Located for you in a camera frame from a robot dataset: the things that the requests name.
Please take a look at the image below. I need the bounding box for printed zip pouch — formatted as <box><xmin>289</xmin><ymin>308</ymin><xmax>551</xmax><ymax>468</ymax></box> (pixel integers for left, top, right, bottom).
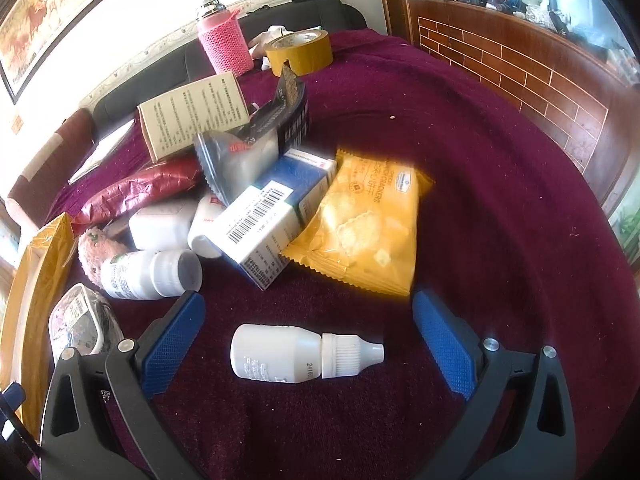
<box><xmin>48</xmin><ymin>283</ymin><xmax>124</xmax><ymax>362</ymax></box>

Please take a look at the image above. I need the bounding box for white pill bottle green label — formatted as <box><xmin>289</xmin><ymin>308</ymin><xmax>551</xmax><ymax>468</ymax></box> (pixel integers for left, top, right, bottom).
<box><xmin>100</xmin><ymin>249</ymin><xmax>203</xmax><ymax>300</ymax></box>

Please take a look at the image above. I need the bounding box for pink plush toy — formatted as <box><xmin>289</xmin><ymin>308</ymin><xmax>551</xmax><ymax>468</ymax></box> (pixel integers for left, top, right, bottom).
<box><xmin>77</xmin><ymin>228</ymin><xmax>128</xmax><ymax>287</ymax></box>

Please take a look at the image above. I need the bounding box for white dropper bottle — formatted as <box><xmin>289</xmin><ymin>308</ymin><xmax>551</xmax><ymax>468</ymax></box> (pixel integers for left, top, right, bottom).
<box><xmin>230</xmin><ymin>324</ymin><xmax>385</xmax><ymax>384</ymax></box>

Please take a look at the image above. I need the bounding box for white square bottle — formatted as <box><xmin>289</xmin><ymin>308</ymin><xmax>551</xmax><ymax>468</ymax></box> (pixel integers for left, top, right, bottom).
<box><xmin>128</xmin><ymin>198</ymin><xmax>198</xmax><ymax>250</ymax></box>

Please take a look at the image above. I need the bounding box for blue white medicine box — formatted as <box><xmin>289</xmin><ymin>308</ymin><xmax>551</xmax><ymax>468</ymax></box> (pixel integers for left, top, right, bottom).
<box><xmin>205</xmin><ymin>148</ymin><xmax>336</xmax><ymax>290</ymax></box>

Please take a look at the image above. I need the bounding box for yellow snack packet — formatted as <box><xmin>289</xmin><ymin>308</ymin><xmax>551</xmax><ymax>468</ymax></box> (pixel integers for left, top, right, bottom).
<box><xmin>282</xmin><ymin>150</ymin><xmax>435</xmax><ymax>297</ymax></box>

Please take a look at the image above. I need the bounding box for red foil packet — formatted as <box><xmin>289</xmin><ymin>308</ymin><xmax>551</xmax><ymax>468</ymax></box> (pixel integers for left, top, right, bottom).
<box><xmin>72</xmin><ymin>155</ymin><xmax>202</xmax><ymax>236</ymax></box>

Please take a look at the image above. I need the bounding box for grey foil pouch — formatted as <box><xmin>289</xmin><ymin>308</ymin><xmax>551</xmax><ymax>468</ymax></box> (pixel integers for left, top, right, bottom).
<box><xmin>193</xmin><ymin>129</ymin><xmax>280</xmax><ymax>206</ymax></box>

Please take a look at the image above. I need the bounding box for beige text medicine box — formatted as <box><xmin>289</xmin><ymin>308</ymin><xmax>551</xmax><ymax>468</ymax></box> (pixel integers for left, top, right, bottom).
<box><xmin>138</xmin><ymin>72</ymin><xmax>250</xmax><ymax>164</ymax></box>

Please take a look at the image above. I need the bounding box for yellow storage box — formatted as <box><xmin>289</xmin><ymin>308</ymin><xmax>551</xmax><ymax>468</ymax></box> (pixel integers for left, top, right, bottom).
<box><xmin>1</xmin><ymin>212</ymin><xmax>75</xmax><ymax>437</ymax></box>

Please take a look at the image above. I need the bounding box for maroon bed blanket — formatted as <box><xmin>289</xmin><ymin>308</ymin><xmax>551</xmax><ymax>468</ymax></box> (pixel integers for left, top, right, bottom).
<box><xmin>43</xmin><ymin>28</ymin><xmax>640</xmax><ymax>480</ymax></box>

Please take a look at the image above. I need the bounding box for maroon armchair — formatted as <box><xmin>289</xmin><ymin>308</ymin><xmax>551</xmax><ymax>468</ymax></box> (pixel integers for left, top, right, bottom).
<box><xmin>6</xmin><ymin>108</ymin><xmax>96</xmax><ymax>230</ymax></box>

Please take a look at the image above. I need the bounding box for white red-label bottle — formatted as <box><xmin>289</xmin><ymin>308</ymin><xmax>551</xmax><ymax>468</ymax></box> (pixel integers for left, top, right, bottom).
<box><xmin>188</xmin><ymin>191</ymin><xmax>224</xmax><ymax>259</ymax></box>

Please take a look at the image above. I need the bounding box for wooden brick-pattern cabinet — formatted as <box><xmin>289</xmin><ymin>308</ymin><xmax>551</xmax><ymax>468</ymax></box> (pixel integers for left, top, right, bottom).
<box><xmin>382</xmin><ymin>0</ymin><xmax>639</xmax><ymax>216</ymax></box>

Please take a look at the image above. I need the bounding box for black silver foil pouch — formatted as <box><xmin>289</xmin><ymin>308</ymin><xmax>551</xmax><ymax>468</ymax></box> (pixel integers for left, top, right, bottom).
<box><xmin>236</xmin><ymin>62</ymin><xmax>310</xmax><ymax>155</ymax></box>

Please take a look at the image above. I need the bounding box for white crumpled tissue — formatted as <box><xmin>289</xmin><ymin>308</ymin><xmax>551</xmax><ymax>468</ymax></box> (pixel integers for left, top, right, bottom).
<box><xmin>247</xmin><ymin>25</ymin><xmax>291</xmax><ymax>72</ymax></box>

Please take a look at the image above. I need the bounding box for pink knit-sleeved flask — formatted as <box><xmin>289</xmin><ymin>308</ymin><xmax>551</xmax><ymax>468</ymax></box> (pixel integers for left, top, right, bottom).
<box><xmin>196</xmin><ymin>0</ymin><xmax>254</xmax><ymax>77</ymax></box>

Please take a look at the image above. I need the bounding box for framed horse painting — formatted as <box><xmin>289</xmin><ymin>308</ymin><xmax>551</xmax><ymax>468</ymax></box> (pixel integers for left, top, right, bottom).
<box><xmin>1</xmin><ymin>0</ymin><xmax>103</xmax><ymax>102</ymax></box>

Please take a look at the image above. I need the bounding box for yellow tape roll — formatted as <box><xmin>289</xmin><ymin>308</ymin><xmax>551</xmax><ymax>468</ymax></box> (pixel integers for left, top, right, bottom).
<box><xmin>265</xmin><ymin>29</ymin><xmax>333</xmax><ymax>77</ymax></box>

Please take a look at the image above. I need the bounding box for black sofa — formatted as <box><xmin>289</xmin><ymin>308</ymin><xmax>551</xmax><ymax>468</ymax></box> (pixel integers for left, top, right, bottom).
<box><xmin>90</xmin><ymin>0</ymin><xmax>367</xmax><ymax>141</ymax></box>

